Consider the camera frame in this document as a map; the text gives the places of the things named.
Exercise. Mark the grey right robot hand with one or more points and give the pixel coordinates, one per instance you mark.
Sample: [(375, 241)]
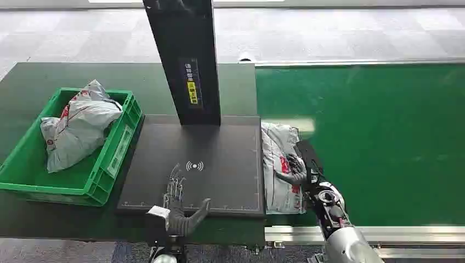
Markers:
[(307, 159)]

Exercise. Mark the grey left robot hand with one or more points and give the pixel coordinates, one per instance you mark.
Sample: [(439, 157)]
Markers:
[(178, 219)]

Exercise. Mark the grey parcel bag red print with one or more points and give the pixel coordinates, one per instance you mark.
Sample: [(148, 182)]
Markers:
[(278, 188)]

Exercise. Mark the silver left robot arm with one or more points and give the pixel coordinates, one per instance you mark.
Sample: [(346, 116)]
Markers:
[(168, 252)]

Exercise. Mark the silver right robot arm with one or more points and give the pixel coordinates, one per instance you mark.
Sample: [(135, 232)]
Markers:
[(339, 227)]

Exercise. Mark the black scanner plate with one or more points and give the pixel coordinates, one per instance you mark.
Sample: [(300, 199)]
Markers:
[(218, 174)]

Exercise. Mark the green conveyor belt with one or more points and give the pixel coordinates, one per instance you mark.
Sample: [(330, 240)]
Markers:
[(381, 145)]

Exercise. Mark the white label on crate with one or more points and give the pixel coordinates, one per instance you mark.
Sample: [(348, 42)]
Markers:
[(120, 150)]

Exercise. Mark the green plastic crate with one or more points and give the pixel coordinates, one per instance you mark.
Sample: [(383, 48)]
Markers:
[(87, 181)]

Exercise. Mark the crumpled grey parcel bag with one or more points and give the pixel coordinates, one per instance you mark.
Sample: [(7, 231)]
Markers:
[(81, 130)]

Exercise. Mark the black yellow column label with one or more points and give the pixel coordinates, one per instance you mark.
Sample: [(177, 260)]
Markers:
[(191, 85)]

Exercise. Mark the black scanner column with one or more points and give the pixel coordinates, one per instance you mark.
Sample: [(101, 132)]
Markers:
[(185, 43)]

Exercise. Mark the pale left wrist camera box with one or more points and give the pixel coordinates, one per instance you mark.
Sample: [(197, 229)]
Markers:
[(158, 211)]

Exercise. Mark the aluminium conveyor frame rail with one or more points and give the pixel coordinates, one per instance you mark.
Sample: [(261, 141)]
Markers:
[(399, 236), (363, 62)]

